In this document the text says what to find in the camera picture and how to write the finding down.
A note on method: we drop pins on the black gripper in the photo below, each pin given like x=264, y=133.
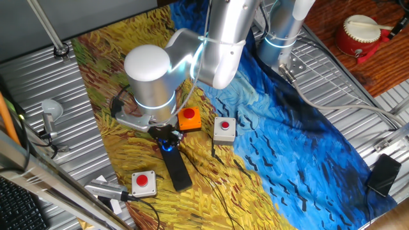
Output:
x=166, y=132

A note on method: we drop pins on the blue-lit speaker knob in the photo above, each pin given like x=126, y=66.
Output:
x=166, y=148

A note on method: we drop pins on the black speaker bar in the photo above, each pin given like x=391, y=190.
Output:
x=177, y=172

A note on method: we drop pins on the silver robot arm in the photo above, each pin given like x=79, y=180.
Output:
x=223, y=32

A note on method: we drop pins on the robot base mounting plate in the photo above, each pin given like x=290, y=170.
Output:
x=297, y=65

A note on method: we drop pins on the orange box red button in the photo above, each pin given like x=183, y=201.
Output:
x=191, y=125

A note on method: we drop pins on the grey box small button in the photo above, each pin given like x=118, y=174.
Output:
x=223, y=135

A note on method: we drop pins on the grey box large red button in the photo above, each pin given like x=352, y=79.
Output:
x=143, y=191

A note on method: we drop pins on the white paper card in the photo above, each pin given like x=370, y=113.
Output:
x=115, y=206

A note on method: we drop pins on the painted wheatfield print cloth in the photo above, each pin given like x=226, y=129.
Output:
x=287, y=143

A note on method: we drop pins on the white desk lamp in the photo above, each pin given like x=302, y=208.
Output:
x=52, y=108

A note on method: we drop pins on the orange tube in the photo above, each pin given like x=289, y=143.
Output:
x=6, y=118

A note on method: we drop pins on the black keyboard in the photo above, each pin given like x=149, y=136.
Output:
x=19, y=211

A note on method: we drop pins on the metal pole with base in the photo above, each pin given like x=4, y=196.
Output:
x=48, y=28

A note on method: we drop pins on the red toy drum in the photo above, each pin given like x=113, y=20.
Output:
x=351, y=43

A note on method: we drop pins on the black box device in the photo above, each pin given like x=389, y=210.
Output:
x=383, y=175

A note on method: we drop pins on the cream drumstick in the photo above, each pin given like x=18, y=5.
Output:
x=367, y=25

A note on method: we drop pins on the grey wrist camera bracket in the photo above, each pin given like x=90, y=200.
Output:
x=134, y=121

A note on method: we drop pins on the silver camera bar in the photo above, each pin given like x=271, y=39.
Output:
x=105, y=190

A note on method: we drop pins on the metal frame bar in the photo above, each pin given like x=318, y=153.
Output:
x=48, y=182

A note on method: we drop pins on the aluminium corner bracket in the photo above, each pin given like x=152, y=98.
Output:
x=381, y=145

